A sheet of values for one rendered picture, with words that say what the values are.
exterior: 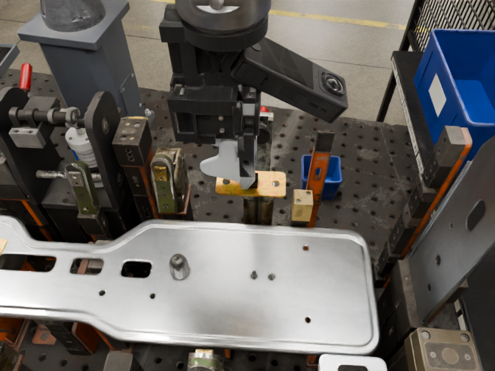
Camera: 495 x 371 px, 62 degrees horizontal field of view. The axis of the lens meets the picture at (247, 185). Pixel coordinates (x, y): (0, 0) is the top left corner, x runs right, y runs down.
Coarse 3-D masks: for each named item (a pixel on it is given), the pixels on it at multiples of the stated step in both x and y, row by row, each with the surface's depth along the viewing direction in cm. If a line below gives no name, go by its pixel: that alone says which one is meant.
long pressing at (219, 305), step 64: (64, 256) 72; (128, 256) 72; (192, 256) 72; (256, 256) 72; (320, 256) 72; (64, 320) 66; (128, 320) 65; (192, 320) 65; (256, 320) 65; (320, 320) 65
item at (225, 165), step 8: (224, 144) 41; (232, 144) 41; (224, 152) 42; (232, 152) 42; (208, 160) 43; (216, 160) 43; (224, 160) 43; (232, 160) 43; (200, 168) 44; (208, 168) 44; (216, 168) 44; (224, 168) 44; (232, 168) 44; (216, 176) 45; (224, 176) 45; (232, 176) 45; (240, 184) 45; (248, 184) 45
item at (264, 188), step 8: (256, 176) 49; (264, 176) 50; (272, 176) 50; (280, 176) 50; (216, 184) 49; (224, 184) 49; (232, 184) 49; (256, 184) 49; (264, 184) 49; (280, 184) 49; (216, 192) 49; (224, 192) 49; (232, 192) 49; (240, 192) 49; (248, 192) 49; (256, 192) 49; (264, 192) 49; (272, 192) 49; (280, 192) 49
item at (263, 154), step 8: (264, 112) 64; (264, 120) 63; (272, 120) 62; (264, 128) 61; (272, 128) 63; (264, 136) 61; (272, 136) 64; (256, 144) 67; (264, 144) 67; (256, 152) 68; (264, 152) 68; (256, 160) 69; (264, 160) 69; (256, 168) 70; (264, 168) 70; (264, 200) 74
